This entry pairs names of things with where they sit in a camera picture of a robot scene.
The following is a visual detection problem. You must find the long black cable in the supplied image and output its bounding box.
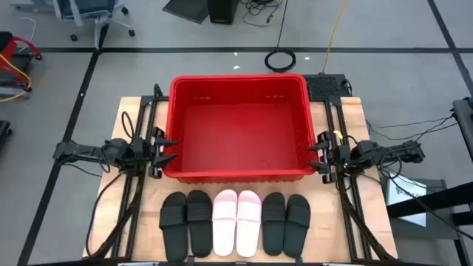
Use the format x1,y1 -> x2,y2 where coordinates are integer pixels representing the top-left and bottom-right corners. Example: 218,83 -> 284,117
85,172 -> 123,259

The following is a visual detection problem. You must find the black perforated electronics box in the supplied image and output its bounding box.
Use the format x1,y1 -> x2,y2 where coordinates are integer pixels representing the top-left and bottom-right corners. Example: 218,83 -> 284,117
302,73 -> 353,100

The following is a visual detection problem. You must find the black computer tower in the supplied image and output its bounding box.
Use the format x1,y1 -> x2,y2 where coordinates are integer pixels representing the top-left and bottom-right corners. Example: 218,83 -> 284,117
206,0 -> 239,26

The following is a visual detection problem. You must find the coiled black cable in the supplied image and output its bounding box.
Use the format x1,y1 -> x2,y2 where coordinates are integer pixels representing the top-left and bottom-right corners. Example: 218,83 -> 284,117
263,0 -> 297,74

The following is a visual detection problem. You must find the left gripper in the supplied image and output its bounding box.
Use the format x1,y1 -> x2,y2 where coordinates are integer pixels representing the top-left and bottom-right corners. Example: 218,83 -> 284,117
132,127 -> 179,180

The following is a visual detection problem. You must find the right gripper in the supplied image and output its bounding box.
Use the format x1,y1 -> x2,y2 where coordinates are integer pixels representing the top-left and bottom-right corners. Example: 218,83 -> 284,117
306,131 -> 352,185

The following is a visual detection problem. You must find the red metal cart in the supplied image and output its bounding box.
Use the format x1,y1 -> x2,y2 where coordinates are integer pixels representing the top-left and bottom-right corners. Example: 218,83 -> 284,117
0,31 -> 43,98

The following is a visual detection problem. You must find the yellow cable on cart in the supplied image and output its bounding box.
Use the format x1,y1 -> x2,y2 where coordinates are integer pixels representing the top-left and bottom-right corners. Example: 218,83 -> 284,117
0,53 -> 34,103

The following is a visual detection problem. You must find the dark floor mat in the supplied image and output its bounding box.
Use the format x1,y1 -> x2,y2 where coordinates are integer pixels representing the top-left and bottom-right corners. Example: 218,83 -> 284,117
161,0 -> 211,25

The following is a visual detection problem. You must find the thick yellow hanging cable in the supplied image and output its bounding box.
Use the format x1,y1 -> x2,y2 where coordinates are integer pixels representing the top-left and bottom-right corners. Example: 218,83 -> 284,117
322,0 -> 349,74

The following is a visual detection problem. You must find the black metal rig frame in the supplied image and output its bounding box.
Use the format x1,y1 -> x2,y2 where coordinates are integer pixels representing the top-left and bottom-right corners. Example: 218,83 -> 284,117
83,83 -> 398,266

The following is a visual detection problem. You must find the black foam slide sandal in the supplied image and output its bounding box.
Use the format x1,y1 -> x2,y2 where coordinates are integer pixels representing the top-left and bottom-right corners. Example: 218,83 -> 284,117
282,194 -> 312,259
158,191 -> 189,263
186,189 -> 214,259
261,191 -> 287,256

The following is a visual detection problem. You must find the white paper sheet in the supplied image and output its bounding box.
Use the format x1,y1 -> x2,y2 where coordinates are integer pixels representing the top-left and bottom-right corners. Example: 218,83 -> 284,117
386,173 -> 428,228

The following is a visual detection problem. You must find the tangled black cable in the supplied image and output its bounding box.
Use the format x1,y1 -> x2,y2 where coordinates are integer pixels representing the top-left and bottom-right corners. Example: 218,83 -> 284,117
239,0 -> 286,27

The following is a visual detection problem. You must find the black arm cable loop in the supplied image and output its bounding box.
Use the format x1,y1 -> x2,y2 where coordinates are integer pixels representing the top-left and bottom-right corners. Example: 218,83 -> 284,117
120,110 -> 136,142
375,146 -> 404,188

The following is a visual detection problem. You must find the red plastic bin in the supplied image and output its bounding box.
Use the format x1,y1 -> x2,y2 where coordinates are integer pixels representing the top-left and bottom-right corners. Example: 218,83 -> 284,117
162,73 -> 319,185

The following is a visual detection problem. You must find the black floor cable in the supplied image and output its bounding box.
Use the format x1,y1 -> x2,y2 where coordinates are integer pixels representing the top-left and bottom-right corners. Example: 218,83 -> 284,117
365,115 -> 460,142

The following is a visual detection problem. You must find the black equipment stand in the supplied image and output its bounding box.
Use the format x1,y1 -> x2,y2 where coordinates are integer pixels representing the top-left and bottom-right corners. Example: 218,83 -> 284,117
450,97 -> 473,164

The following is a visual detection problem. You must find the white cable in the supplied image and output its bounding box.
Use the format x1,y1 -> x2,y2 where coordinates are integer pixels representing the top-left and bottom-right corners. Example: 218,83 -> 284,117
17,16 -> 38,53

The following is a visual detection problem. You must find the pink foam slide sandal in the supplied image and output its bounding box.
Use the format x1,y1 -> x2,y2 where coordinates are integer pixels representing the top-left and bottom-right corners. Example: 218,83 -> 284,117
235,189 -> 262,259
211,188 -> 239,257

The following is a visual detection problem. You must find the office chair with white base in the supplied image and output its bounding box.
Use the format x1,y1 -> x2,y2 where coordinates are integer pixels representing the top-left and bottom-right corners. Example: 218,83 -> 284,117
55,0 -> 136,49

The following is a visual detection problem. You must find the black metal beam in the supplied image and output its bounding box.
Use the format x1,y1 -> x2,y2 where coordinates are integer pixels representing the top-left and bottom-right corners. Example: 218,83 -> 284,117
386,191 -> 473,227

